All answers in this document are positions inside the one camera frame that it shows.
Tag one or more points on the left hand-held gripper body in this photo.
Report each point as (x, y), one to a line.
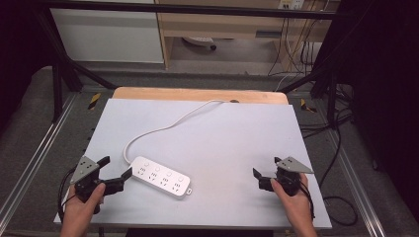
(86, 171)

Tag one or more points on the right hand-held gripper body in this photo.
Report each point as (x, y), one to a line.
(290, 179)

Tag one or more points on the white power strip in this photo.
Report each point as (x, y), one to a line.
(199, 41)
(160, 177)

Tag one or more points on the person's right hand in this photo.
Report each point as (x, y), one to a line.
(298, 207)

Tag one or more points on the person's left hand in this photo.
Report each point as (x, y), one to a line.
(79, 209)

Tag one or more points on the white table cover board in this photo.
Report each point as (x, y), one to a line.
(217, 151)

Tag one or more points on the yellow black floor tape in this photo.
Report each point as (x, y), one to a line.
(94, 101)
(307, 106)

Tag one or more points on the white cabinet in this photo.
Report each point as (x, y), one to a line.
(105, 36)

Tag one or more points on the white power strip under desk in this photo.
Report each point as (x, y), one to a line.
(199, 41)

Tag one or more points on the light wooden desk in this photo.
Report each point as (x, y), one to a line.
(224, 26)

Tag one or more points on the aluminium floor rail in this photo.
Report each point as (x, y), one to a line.
(354, 184)
(36, 154)

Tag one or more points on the black metal frame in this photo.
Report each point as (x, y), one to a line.
(62, 65)

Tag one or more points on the white wall socket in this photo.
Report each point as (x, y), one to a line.
(291, 4)

